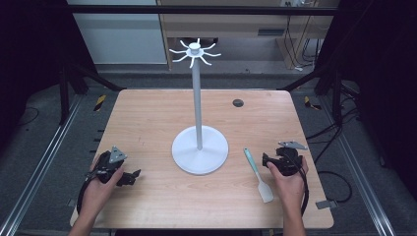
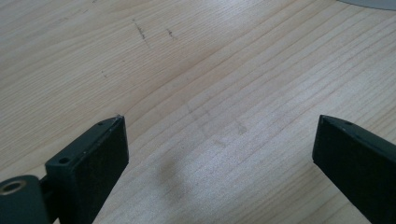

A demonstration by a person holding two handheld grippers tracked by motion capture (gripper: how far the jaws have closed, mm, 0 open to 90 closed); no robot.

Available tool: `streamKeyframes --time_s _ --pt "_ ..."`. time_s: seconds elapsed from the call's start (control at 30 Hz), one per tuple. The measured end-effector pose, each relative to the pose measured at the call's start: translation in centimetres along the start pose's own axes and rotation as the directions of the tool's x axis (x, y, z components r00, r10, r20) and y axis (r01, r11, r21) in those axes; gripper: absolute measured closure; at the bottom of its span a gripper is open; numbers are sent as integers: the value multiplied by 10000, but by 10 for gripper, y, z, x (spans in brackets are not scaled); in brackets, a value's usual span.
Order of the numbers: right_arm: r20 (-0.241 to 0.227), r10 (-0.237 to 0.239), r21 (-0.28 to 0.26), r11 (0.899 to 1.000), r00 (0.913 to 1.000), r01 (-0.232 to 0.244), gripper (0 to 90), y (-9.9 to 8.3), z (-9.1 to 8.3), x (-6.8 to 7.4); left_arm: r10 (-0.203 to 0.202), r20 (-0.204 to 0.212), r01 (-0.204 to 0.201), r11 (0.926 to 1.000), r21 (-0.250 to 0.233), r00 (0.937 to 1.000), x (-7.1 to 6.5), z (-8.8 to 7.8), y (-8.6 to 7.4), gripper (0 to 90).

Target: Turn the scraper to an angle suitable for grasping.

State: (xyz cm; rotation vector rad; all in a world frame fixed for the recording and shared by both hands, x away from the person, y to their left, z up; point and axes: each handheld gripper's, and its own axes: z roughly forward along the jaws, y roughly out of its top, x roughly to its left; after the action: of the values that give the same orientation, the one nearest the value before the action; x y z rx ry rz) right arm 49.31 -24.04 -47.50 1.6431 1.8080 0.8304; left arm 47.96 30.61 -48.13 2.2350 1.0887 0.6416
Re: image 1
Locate white cabinet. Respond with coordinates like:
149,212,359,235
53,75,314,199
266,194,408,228
66,0,169,65

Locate black curtain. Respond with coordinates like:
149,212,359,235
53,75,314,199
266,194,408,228
0,0,99,155
314,0,417,191

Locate white hook rack stand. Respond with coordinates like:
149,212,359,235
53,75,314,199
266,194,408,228
168,37,230,176

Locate wooden background desk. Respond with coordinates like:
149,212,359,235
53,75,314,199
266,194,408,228
156,0,339,71

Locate person's left hand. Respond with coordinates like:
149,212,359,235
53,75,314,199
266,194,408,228
78,156,126,217

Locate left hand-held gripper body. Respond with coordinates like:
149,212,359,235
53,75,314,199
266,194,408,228
87,146,129,185

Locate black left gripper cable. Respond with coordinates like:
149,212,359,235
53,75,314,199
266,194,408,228
76,170,99,215

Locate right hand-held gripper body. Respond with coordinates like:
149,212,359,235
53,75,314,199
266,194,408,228
273,141,309,177

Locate grey metal table bracket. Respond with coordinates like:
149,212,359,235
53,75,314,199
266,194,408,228
315,200,338,210

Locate black horizontal frame bar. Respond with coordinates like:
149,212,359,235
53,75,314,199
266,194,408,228
64,4,339,17

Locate black yellow hazard tape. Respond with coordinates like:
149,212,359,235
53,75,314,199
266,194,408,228
303,95,323,111
92,93,108,112

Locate black floor cable loop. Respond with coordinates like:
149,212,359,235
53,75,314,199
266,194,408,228
316,170,354,205

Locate hanging black desk cables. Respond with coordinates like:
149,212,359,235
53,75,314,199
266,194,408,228
282,14,324,73

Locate black frame strut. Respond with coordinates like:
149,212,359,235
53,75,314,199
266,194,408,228
280,64,344,127
58,62,126,126

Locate teal handled white spatula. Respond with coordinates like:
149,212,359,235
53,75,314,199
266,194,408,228
243,147,274,205

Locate person's right hand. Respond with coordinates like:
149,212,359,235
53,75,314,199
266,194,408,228
266,156,310,211

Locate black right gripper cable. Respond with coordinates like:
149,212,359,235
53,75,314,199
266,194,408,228
288,151,311,217

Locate aluminium floor rail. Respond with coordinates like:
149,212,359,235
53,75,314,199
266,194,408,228
318,95,398,236
0,93,85,236

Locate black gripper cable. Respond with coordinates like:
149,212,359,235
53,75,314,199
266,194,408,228
288,151,311,217
76,170,99,215

